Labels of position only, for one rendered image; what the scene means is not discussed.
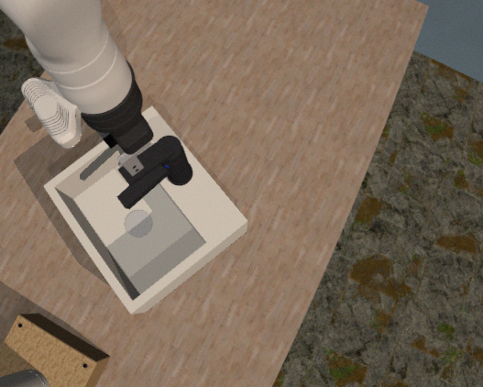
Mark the white rectangular sink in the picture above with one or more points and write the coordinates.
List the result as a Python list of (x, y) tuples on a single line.
[(133, 248)]

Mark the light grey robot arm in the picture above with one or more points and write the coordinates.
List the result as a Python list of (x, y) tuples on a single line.
[(74, 46)]

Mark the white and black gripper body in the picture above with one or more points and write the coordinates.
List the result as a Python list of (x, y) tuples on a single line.
[(110, 105)]

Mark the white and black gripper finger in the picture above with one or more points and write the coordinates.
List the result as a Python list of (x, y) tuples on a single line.
[(108, 139), (133, 166)]

